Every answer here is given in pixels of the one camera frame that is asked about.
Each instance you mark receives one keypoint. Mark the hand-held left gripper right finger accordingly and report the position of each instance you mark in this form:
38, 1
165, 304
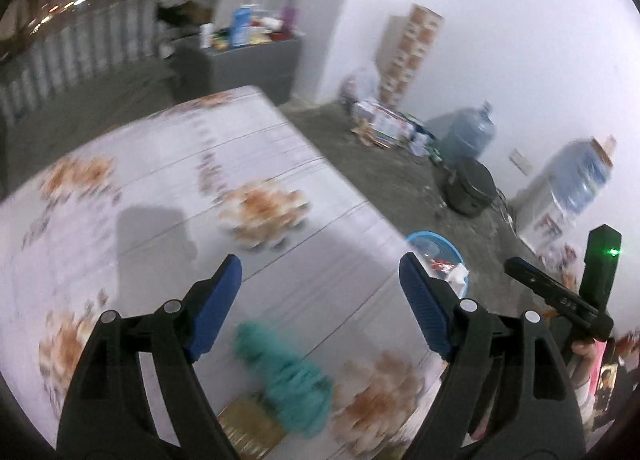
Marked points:
425, 305

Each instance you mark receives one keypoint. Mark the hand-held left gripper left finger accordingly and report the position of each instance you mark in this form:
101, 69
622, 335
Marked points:
215, 310

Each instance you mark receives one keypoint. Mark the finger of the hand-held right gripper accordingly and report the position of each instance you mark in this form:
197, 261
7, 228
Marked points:
530, 280

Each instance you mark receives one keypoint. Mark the white tissue paper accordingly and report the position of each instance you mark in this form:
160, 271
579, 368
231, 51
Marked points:
457, 282

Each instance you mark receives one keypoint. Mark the red snack bag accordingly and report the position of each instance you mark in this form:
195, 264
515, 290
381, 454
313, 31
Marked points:
439, 266

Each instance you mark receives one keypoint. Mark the blue plastic mesh basket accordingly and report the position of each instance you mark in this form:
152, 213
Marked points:
430, 242

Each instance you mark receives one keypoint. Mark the teal cloth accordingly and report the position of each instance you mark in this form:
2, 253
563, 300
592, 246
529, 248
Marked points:
290, 380

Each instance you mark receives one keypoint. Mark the person's right hand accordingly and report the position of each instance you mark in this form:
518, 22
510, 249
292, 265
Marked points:
584, 355

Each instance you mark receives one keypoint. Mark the white water dispenser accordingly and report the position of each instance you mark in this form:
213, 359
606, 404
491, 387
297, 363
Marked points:
542, 205

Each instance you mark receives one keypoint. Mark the light blue water jug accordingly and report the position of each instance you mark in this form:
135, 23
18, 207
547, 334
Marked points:
585, 174

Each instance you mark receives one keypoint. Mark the black rice cooker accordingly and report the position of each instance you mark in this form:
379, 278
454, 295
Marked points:
470, 187

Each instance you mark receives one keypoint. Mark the floral printed tablecloth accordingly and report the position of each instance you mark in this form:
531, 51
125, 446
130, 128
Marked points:
150, 190

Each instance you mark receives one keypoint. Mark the grey-blue water jug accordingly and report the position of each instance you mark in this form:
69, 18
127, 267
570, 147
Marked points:
470, 137

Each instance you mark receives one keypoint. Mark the white plastic bag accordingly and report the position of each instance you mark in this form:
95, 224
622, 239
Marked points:
357, 87

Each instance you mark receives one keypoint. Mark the grey cabinet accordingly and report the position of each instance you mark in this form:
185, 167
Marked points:
255, 69

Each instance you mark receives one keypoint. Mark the tall printed cardboard box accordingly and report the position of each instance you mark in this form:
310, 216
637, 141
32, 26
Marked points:
410, 54

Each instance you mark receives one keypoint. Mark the white bottle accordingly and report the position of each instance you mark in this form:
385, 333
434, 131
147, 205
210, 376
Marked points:
206, 37

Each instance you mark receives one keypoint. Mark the blue and white packet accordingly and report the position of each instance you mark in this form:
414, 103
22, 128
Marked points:
244, 27

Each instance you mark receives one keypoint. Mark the grey corrugated panel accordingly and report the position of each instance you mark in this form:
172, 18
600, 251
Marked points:
75, 59

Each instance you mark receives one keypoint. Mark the purple cup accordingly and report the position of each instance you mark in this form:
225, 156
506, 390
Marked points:
288, 18

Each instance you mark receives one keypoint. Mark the wall socket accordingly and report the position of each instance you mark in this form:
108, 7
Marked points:
521, 160

